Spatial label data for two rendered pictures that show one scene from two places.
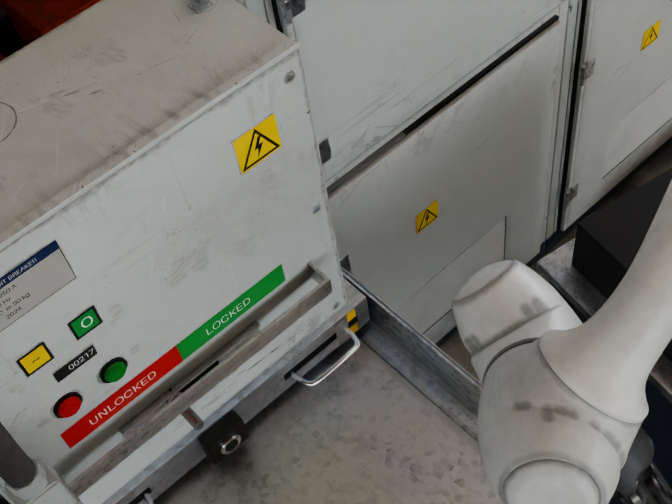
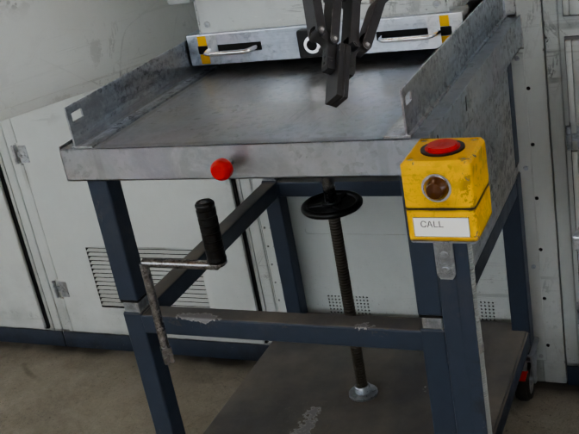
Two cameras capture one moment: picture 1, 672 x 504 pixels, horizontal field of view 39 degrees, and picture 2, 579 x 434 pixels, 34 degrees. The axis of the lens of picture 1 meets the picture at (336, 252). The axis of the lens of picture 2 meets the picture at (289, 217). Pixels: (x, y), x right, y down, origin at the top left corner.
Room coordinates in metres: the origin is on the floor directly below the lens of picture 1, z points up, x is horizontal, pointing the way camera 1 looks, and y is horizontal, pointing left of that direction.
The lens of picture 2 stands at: (-0.32, -1.22, 1.26)
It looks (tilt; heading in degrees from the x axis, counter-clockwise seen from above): 22 degrees down; 60
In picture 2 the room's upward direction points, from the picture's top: 11 degrees counter-clockwise
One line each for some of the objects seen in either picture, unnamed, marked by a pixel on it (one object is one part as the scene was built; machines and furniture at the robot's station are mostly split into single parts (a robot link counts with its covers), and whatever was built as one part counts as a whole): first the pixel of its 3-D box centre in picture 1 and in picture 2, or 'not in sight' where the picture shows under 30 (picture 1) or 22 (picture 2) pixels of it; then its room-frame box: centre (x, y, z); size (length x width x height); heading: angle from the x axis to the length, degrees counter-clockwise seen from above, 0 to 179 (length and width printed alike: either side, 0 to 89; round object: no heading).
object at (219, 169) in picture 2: not in sight; (224, 167); (0.26, -0.04, 0.82); 0.04 x 0.03 x 0.03; 33
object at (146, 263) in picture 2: not in sight; (186, 286); (0.19, 0.06, 0.61); 0.17 x 0.03 x 0.30; 122
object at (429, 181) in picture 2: not in sight; (434, 189); (0.29, -0.47, 0.87); 0.03 x 0.01 x 0.03; 123
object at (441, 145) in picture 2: not in sight; (443, 150); (0.33, -0.45, 0.90); 0.04 x 0.04 x 0.02
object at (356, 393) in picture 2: not in sight; (363, 388); (0.56, 0.16, 0.18); 0.06 x 0.06 x 0.02
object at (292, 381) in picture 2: not in sight; (342, 269); (0.56, 0.16, 0.46); 0.64 x 0.58 x 0.66; 33
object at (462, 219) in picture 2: not in sight; (447, 189); (0.32, -0.45, 0.85); 0.08 x 0.08 x 0.10; 33
